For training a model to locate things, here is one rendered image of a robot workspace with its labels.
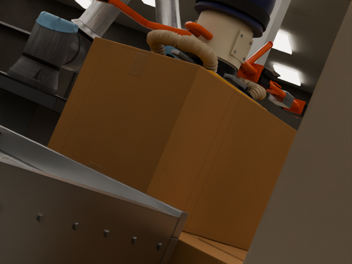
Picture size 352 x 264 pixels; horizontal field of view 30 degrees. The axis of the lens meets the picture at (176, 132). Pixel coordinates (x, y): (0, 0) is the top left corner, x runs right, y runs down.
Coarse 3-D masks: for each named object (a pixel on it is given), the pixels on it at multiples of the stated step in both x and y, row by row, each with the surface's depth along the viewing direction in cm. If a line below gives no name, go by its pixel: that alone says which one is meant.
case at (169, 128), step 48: (96, 48) 184; (96, 96) 178; (144, 96) 168; (192, 96) 161; (240, 96) 176; (48, 144) 183; (96, 144) 173; (144, 144) 163; (192, 144) 166; (240, 144) 182; (288, 144) 201; (144, 192) 159; (192, 192) 172; (240, 192) 189; (240, 240) 196
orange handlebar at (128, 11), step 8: (112, 0) 192; (120, 8) 196; (128, 8) 198; (136, 16) 201; (144, 24) 205; (152, 24) 204; (160, 24) 203; (192, 24) 182; (176, 32) 198; (184, 32) 196; (192, 32) 187; (200, 32) 183; (208, 32) 185; (248, 64) 205; (256, 72) 209; (272, 88) 220; (280, 96) 227; (296, 104) 235
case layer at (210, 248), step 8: (184, 232) 174; (184, 240) 152; (192, 240) 160; (200, 240) 169; (208, 240) 179; (176, 248) 151; (184, 248) 150; (192, 248) 149; (200, 248) 150; (208, 248) 158; (216, 248) 166; (224, 248) 176; (232, 248) 186; (176, 256) 150; (184, 256) 149; (192, 256) 148; (200, 256) 147; (208, 256) 146; (216, 256) 147; (224, 256) 155; (232, 256) 163; (240, 256) 173
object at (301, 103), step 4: (296, 100) 239; (300, 100) 238; (300, 104) 238; (304, 104) 237; (284, 108) 241; (288, 108) 240; (292, 108) 239; (300, 108) 237; (304, 108) 241; (288, 112) 244; (292, 112) 240; (296, 112) 238; (300, 112) 237; (304, 112) 241; (296, 116) 245; (300, 116) 241
